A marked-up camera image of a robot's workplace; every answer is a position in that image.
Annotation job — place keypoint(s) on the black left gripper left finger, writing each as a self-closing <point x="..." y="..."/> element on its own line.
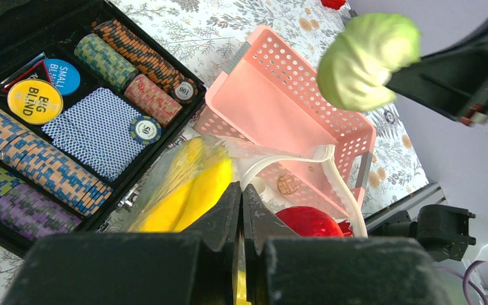
<point x="218" y="227"/>

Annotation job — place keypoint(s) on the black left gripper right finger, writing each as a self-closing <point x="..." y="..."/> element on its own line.
<point x="259" y="223"/>

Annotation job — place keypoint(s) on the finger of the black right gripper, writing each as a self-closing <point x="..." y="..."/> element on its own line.
<point x="453" y="81"/>

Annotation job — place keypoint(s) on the red toy pomegranate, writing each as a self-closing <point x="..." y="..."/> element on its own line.
<point x="309" y="222"/>

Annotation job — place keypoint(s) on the yellow toy banana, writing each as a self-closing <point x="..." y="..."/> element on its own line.
<point x="184" y="184"/>

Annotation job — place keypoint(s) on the clear zip top bag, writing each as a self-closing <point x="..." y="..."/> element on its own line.
<point x="285" y="179"/>

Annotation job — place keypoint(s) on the green toy cabbage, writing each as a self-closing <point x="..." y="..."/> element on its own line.
<point x="354" y="70"/>

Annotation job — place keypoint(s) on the pink perforated plastic basket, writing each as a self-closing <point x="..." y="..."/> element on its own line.
<point x="268" y="95"/>

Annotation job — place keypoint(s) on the fifty value poker chip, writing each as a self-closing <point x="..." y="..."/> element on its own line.
<point x="145" y="130"/>

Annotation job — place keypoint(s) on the pink chip row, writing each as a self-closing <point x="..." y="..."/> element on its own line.
<point x="152" y="100"/>

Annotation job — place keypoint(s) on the hundred value poker chip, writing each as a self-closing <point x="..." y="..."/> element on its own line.
<point x="185" y="91"/>

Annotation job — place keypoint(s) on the blue playing card deck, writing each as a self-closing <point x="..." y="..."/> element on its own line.
<point x="96" y="132"/>

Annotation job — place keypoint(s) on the orange black chip row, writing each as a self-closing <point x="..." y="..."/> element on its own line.
<point x="139" y="53"/>

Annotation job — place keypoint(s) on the purple green chip row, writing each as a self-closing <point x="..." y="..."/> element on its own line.
<point x="31" y="214"/>

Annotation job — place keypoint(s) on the black poker chip case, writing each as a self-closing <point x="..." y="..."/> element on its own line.
<point x="31" y="31"/>

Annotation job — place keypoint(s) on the blue orange chip row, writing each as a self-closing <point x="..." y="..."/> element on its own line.
<point x="49" y="168"/>

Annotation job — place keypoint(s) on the blue small blind chip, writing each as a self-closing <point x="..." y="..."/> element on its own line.
<point x="63" y="75"/>

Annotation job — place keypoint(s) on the yellow dealer chip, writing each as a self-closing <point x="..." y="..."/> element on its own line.
<point x="35" y="101"/>

